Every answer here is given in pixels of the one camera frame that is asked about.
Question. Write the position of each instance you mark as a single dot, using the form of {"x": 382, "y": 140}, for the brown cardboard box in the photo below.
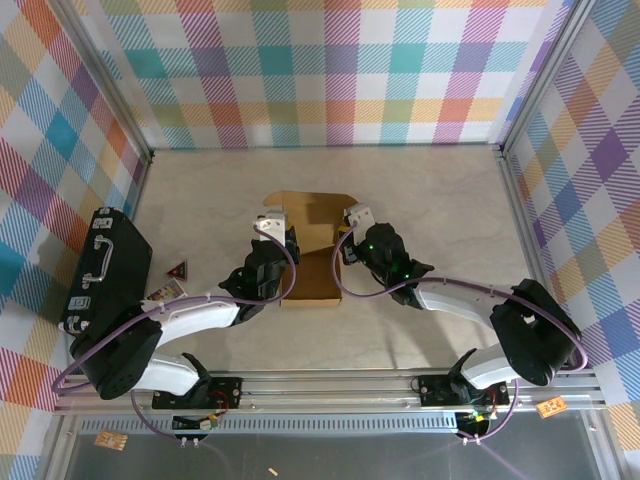
{"x": 310, "y": 280}

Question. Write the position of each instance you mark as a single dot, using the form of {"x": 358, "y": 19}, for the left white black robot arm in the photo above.
{"x": 200, "y": 312}

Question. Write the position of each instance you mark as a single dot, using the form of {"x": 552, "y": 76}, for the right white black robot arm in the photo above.
{"x": 450, "y": 300}

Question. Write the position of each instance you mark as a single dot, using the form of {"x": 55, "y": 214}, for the red triangular card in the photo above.
{"x": 178, "y": 273}

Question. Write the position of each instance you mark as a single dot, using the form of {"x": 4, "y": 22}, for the small picture card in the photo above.
{"x": 167, "y": 291}

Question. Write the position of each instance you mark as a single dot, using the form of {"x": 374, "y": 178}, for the orange patterned tag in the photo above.
{"x": 551, "y": 407}
{"x": 110, "y": 441}

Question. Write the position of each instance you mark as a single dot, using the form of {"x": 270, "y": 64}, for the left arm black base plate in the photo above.
{"x": 227, "y": 390}

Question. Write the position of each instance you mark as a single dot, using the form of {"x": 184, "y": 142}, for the long aluminium base rail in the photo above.
{"x": 325, "y": 392}

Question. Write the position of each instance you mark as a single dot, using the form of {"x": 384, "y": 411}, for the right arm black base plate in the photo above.
{"x": 435, "y": 390}

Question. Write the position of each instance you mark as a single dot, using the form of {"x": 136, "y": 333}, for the aluminium frame post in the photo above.
{"x": 545, "y": 75}
{"x": 107, "y": 85}

